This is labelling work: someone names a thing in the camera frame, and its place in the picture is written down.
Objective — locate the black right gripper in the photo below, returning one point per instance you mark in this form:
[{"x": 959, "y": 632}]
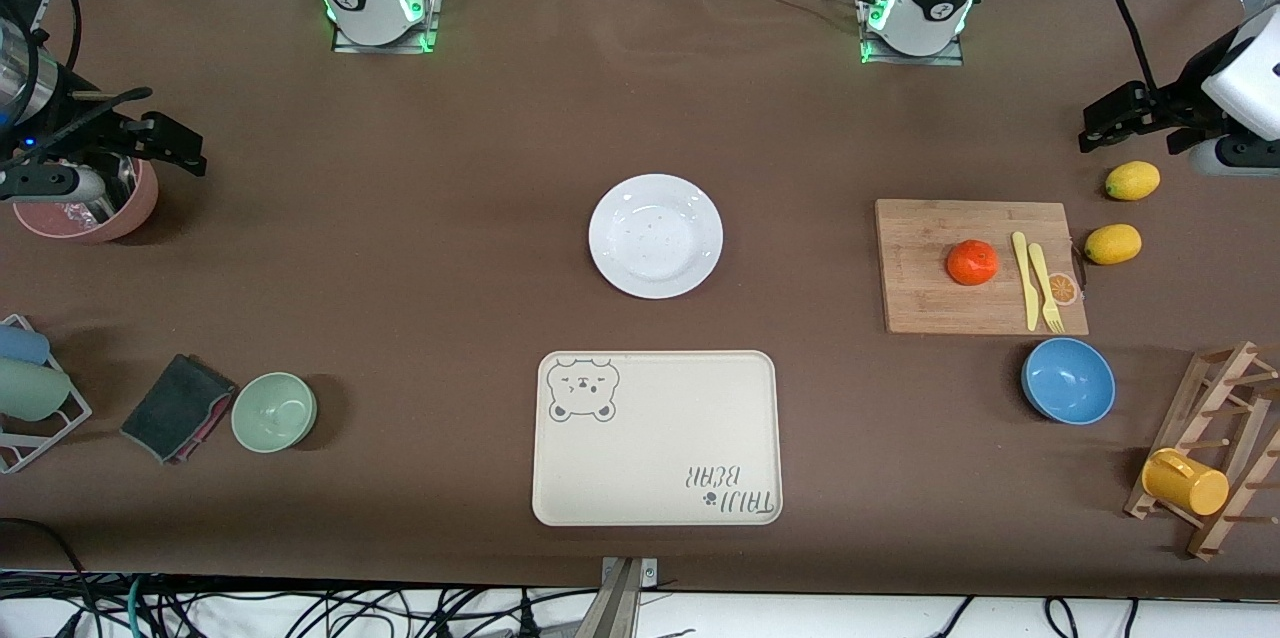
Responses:
[{"x": 72, "y": 131}]

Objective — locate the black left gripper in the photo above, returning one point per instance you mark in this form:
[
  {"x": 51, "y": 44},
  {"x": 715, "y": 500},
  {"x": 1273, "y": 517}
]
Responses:
[{"x": 1186, "y": 90}]

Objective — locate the orange fruit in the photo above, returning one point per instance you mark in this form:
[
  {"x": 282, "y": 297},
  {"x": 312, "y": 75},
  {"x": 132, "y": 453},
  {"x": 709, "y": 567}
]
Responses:
[{"x": 972, "y": 263}]

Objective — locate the white round plate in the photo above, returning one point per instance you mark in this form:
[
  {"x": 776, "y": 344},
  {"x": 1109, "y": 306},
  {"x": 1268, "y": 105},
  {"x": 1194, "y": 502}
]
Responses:
[{"x": 655, "y": 238}]

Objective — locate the yellow lemon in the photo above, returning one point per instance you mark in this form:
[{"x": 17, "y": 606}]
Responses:
[
  {"x": 1132, "y": 180},
  {"x": 1113, "y": 244}
]

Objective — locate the stainless steel cup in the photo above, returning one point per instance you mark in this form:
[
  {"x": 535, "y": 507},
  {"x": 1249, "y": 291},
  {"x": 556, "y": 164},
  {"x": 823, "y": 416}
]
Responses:
[{"x": 115, "y": 193}]

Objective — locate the pink bowl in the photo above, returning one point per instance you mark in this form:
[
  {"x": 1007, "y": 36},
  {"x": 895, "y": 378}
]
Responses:
[{"x": 132, "y": 213}]

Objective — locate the yellow plastic fork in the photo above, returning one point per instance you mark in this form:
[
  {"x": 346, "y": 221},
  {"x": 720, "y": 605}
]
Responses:
[{"x": 1040, "y": 268}]

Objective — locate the orange slice tag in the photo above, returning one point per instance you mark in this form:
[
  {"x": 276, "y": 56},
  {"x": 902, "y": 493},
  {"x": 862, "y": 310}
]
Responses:
[{"x": 1064, "y": 291}]

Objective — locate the yellow plastic knife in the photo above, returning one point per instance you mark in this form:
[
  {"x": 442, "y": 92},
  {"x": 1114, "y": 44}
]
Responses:
[{"x": 1026, "y": 283}]

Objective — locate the wooden cutting board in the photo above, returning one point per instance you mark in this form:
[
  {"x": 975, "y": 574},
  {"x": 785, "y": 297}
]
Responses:
[{"x": 920, "y": 288}]

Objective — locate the light blue cup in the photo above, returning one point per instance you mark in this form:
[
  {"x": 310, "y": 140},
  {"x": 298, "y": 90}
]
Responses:
[{"x": 20, "y": 345}]

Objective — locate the dark grey folded cloth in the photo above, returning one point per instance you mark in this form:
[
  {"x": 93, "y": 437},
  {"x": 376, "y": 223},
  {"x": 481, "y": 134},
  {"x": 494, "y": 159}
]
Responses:
[{"x": 175, "y": 406}]

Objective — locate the blue bowl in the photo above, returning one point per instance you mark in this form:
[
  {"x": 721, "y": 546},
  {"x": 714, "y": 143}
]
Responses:
[{"x": 1068, "y": 380}]

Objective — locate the pale green bowl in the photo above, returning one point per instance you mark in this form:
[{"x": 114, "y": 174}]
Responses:
[{"x": 274, "y": 411}]

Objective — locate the pale green cup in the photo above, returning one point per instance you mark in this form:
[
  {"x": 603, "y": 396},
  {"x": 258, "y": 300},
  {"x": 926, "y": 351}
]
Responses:
[{"x": 30, "y": 390}]

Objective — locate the wooden peg rack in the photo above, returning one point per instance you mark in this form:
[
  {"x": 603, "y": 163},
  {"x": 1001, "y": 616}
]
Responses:
[{"x": 1197, "y": 418}]

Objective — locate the yellow mug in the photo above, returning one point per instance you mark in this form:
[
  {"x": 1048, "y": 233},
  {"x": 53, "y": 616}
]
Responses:
[{"x": 1195, "y": 488}]

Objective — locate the cream bear print tray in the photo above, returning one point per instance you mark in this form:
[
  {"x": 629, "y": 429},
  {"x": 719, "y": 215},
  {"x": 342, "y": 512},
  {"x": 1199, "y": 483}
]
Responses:
[{"x": 650, "y": 458}]

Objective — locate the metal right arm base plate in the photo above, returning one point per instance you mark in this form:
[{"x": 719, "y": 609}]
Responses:
[{"x": 345, "y": 46}]

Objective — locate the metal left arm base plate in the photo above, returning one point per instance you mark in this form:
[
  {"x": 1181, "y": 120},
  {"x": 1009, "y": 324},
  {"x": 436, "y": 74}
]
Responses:
[{"x": 925, "y": 60}]

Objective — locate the grey metal table bracket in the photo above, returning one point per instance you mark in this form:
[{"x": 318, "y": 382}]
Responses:
[{"x": 622, "y": 608}]

